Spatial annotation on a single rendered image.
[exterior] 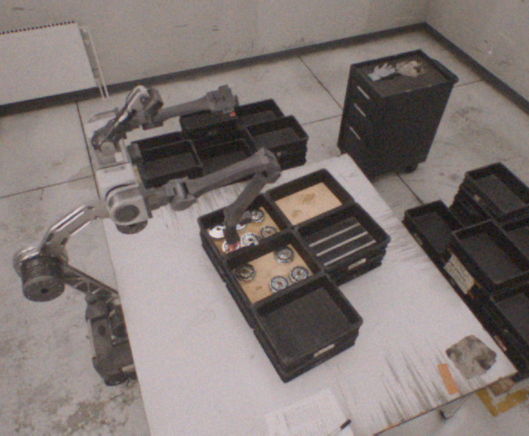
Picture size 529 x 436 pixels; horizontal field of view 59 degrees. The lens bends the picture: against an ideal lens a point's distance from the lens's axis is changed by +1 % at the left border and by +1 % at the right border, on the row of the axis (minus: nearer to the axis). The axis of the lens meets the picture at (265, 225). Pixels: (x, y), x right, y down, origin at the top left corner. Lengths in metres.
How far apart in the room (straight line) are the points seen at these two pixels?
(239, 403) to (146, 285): 0.78
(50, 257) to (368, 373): 1.56
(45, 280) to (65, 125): 2.67
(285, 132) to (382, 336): 1.86
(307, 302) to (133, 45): 3.38
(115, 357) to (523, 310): 2.33
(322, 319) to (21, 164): 3.14
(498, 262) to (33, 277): 2.51
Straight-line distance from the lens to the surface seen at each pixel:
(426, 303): 2.49
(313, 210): 2.56
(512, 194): 3.53
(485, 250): 3.11
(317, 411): 2.14
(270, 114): 3.95
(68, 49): 4.71
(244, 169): 1.76
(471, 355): 2.41
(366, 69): 3.68
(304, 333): 2.13
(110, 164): 1.85
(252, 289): 2.23
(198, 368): 2.21
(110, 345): 2.88
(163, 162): 3.40
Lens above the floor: 2.71
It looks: 50 degrees down
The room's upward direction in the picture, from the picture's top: 1 degrees clockwise
